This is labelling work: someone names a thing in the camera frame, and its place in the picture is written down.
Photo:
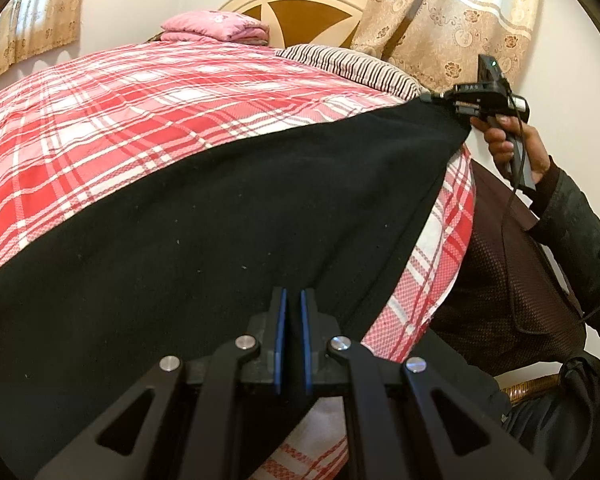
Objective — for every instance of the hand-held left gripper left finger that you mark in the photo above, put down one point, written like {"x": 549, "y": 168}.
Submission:
{"x": 281, "y": 340}

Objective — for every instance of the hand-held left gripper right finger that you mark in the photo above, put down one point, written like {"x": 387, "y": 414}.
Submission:
{"x": 306, "y": 340}

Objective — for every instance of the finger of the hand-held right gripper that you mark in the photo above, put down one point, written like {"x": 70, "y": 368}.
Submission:
{"x": 437, "y": 97}

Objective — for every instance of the black pants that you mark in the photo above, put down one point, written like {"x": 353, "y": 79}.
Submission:
{"x": 240, "y": 210}

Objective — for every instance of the person's right forearm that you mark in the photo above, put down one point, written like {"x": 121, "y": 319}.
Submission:
{"x": 580, "y": 230}

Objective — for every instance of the person's right hand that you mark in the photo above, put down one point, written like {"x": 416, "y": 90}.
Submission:
{"x": 530, "y": 145}

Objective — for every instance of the long beige floral curtain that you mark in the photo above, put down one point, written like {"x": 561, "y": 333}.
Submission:
{"x": 445, "y": 20}

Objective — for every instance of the striped pillow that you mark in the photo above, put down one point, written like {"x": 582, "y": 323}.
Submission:
{"x": 350, "y": 65}

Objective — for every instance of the cream wooden headboard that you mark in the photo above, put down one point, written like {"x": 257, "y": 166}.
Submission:
{"x": 300, "y": 15}

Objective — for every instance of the wicker chair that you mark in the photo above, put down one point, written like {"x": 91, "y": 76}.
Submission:
{"x": 530, "y": 389}

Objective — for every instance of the pink folded quilt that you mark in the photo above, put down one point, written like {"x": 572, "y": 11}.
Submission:
{"x": 215, "y": 26}

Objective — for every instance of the red plaid bedspread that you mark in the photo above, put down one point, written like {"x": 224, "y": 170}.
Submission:
{"x": 130, "y": 110}

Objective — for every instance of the person's dark trousers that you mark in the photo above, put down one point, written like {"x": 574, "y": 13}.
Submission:
{"x": 570, "y": 425}

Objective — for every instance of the short beige floral curtain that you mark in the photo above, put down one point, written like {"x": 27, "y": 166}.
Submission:
{"x": 35, "y": 15}

